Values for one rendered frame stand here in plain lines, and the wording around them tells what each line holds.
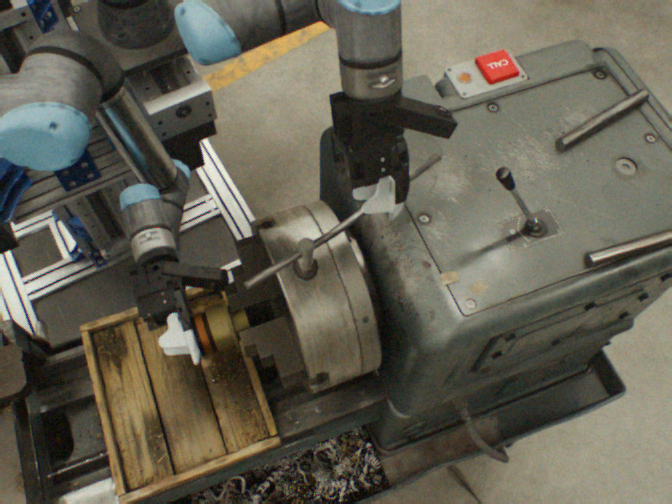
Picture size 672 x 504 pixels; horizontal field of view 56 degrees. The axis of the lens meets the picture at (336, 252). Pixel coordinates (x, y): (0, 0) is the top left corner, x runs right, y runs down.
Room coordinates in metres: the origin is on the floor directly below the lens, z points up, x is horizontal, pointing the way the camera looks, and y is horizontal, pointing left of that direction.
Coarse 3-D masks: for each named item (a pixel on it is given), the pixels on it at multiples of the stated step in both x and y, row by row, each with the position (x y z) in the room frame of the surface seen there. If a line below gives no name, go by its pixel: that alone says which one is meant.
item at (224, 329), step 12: (204, 312) 0.41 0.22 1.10; (216, 312) 0.40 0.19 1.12; (228, 312) 0.40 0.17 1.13; (240, 312) 0.41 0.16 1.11; (192, 324) 0.38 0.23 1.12; (204, 324) 0.38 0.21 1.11; (216, 324) 0.38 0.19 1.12; (228, 324) 0.38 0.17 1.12; (240, 324) 0.39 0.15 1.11; (204, 336) 0.36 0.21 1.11; (216, 336) 0.36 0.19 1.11; (228, 336) 0.36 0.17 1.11; (204, 348) 0.35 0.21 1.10; (216, 348) 0.35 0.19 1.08; (228, 348) 0.35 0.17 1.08; (240, 348) 0.36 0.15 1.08
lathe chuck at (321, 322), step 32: (256, 224) 0.54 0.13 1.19; (288, 224) 0.52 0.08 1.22; (320, 256) 0.45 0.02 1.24; (288, 288) 0.40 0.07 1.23; (320, 288) 0.40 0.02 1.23; (288, 320) 0.38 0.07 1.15; (320, 320) 0.36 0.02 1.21; (352, 320) 0.37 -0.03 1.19; (320, 352) 0.32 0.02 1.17; (352, 352) 0.33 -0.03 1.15; (320, 384) 0.30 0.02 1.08
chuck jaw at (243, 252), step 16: (272, 224) 0.53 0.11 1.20; (240, 240) 0.51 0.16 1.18; (256, 240) 0.50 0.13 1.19; (240, 256) 0.47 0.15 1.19; (256, 256) 0.48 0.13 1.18; (240, 272) 0.46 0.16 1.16; (256, 272) 0.46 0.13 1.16; (224, 288) 0.45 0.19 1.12; (240, 288) 0.44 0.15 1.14; (256, 288) 0.44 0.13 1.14; (272, 288) 0.44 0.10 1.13; (240, 304) 0.42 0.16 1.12
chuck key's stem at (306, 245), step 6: (300, 240) 0.43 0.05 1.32; (306, 240) 0.43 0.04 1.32; (312, 240) 0.43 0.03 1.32; (300, 246) 0.42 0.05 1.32; (306, 246) 0.42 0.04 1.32; (312, 246) 0.43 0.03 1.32; (300, 252) 0.42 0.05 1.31; (306, 252) 0.42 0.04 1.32; (312, 252) 0.42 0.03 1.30; (300, 258) 0.42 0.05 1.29; (306, 258) 0.42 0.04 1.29; (312, 258) 0.43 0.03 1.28; (300, 264) 0.42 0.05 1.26; (306, 264) 0.42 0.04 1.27; (306, 270) 0.43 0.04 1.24
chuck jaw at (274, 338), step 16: (240, 336) 0.37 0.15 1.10; (256, 336) 0.37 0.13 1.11; (272, 336) 0.37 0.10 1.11; (288, 336) 0.37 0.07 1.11; (256, 352) 0.35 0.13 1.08; (272, 352) 0.34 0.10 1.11; (288, 352) 0.34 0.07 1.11; (288, 368) 0.31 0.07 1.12; (304, 368) 0.31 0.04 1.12; (288, 384) 0.29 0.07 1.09
